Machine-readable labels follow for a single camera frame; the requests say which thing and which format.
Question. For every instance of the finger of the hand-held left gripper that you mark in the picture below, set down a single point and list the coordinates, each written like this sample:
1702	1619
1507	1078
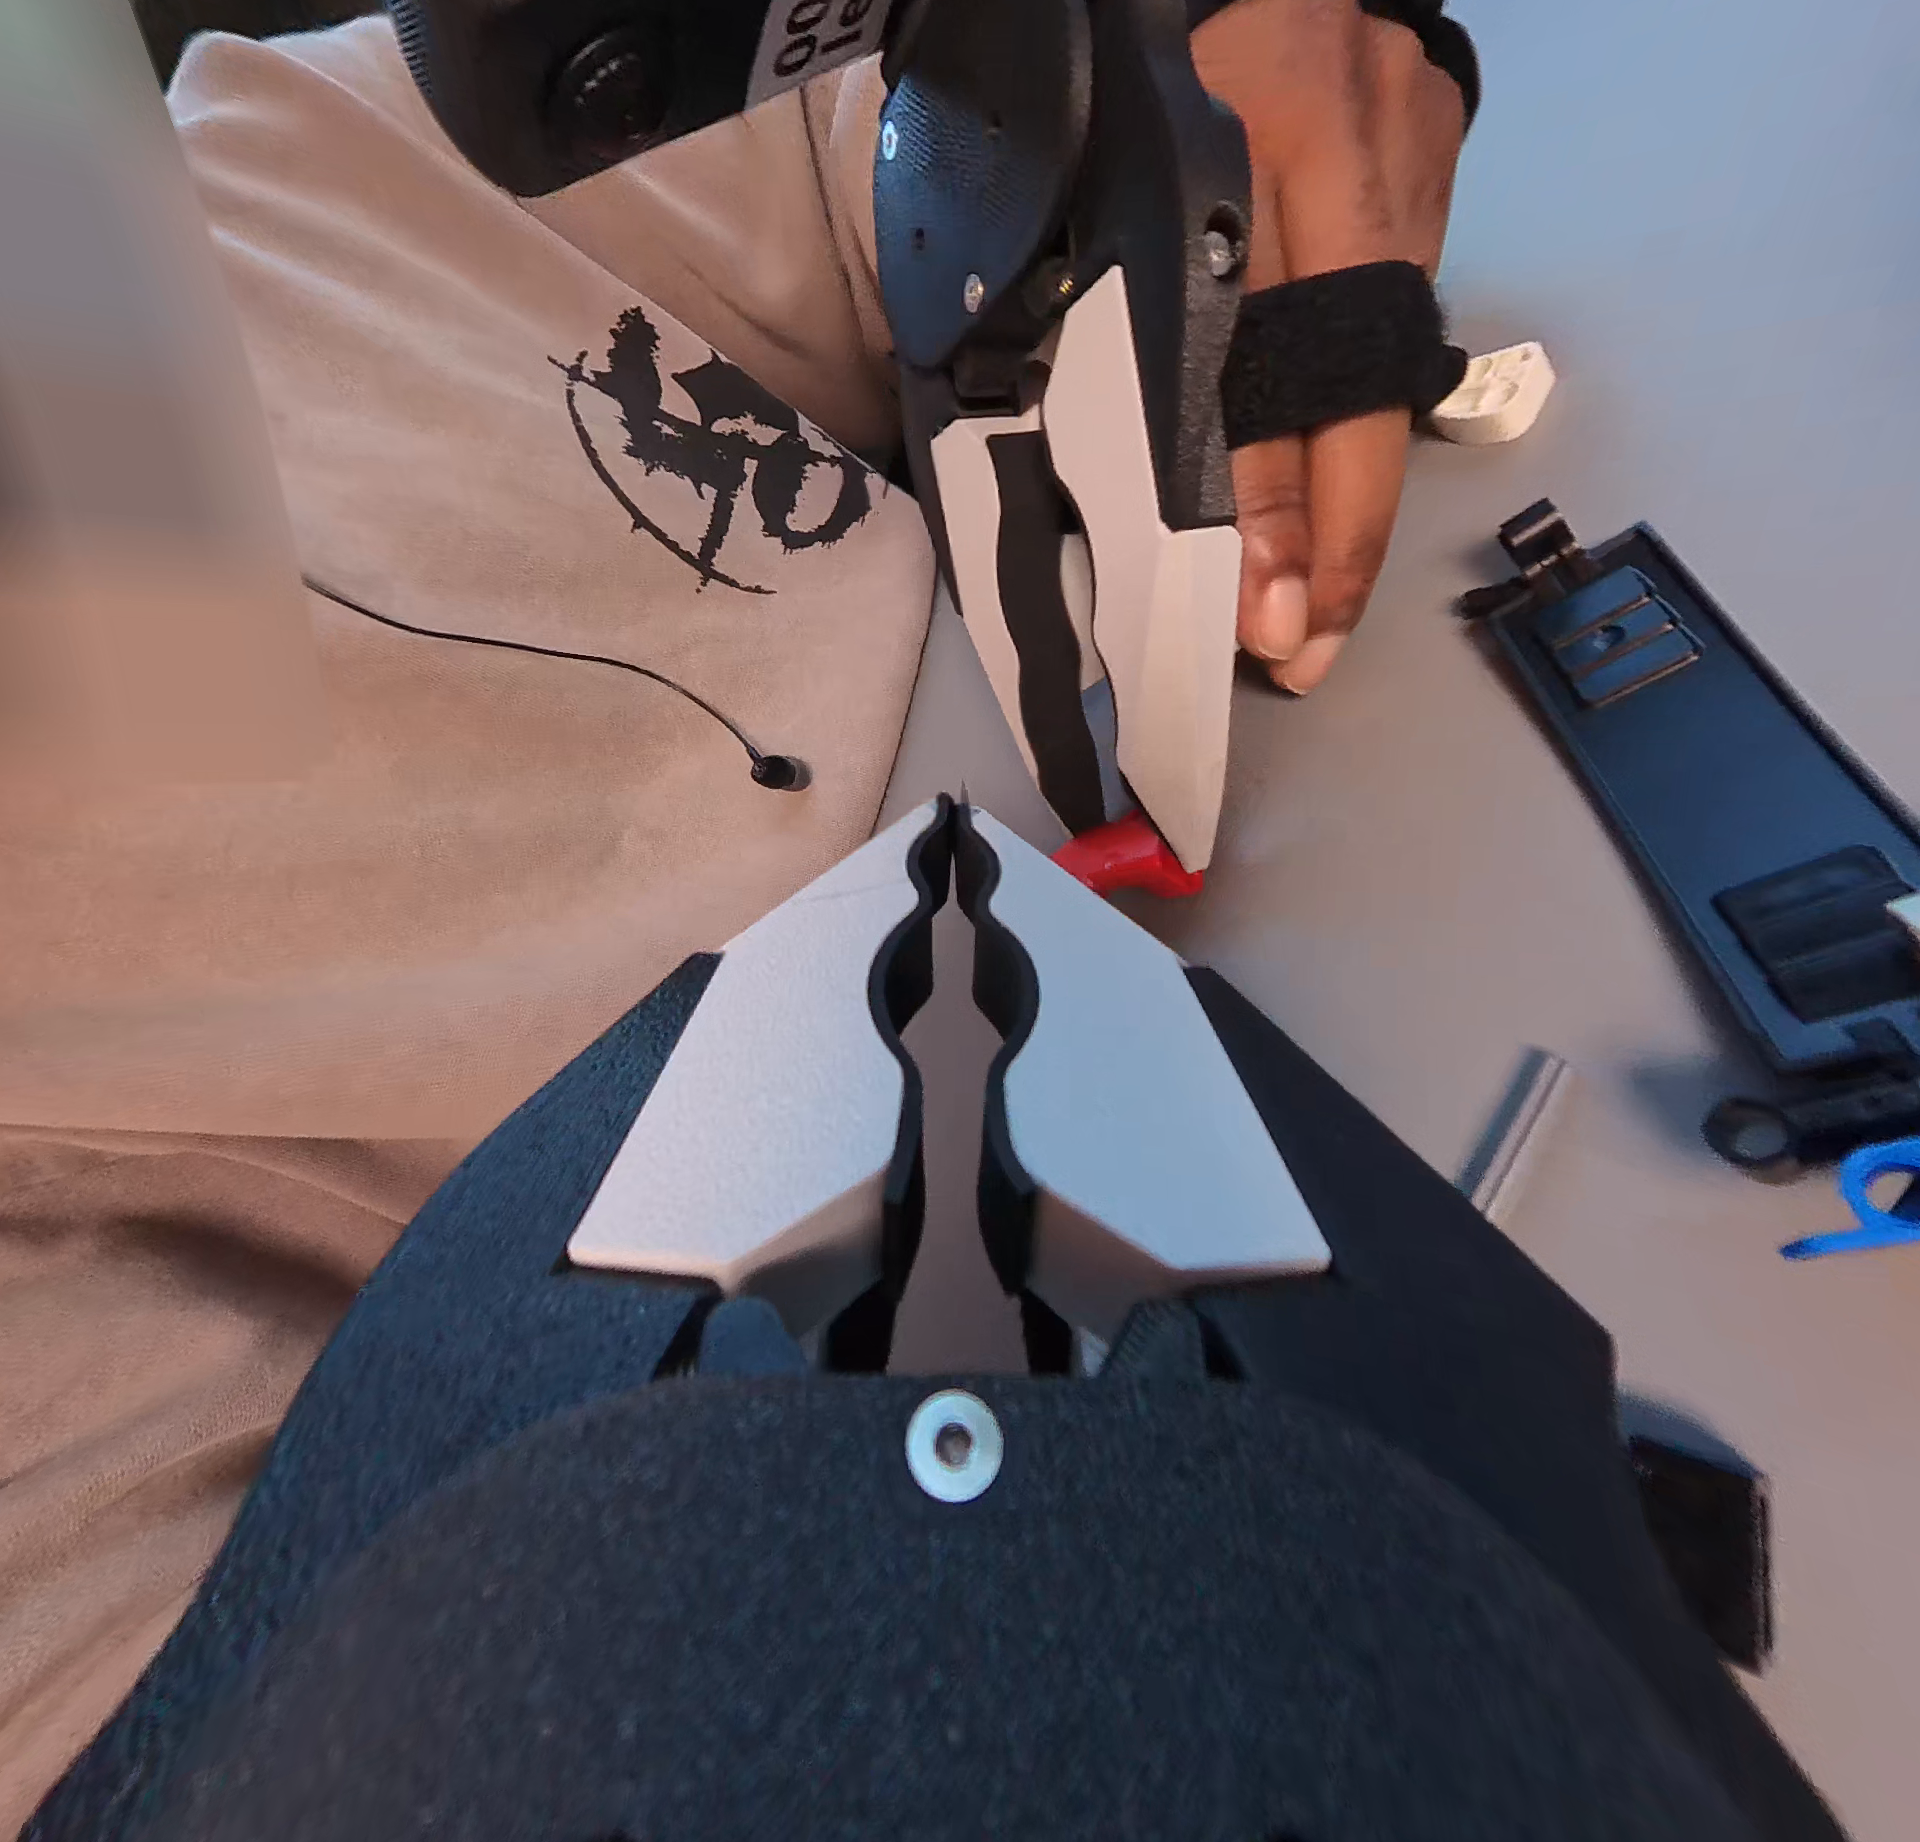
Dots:
968	552
1163	643

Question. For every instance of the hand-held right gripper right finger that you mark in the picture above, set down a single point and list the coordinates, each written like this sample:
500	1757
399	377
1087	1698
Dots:
1155	1107

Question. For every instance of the grey lego axle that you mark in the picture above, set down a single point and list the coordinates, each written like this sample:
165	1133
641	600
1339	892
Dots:
1511	1128

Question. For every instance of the red lego piece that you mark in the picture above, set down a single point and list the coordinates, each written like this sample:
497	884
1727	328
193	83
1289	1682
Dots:
1117	860

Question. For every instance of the tan trousers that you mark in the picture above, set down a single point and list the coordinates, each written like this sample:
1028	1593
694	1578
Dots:
180	1348

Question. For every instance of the person's left hand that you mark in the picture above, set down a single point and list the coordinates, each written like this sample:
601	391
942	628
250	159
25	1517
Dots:
1351	161

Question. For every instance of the white lego panel piece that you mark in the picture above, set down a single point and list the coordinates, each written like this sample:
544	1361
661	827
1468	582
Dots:
1501	391

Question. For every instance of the black panel lego subassembly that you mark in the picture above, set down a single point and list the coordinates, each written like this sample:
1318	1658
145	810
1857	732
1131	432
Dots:
1696	762

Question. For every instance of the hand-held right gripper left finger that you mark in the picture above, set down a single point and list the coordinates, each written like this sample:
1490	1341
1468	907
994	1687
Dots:
721	1107

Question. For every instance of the beige printed hoodie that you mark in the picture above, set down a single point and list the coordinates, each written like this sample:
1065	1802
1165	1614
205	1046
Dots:
496	762

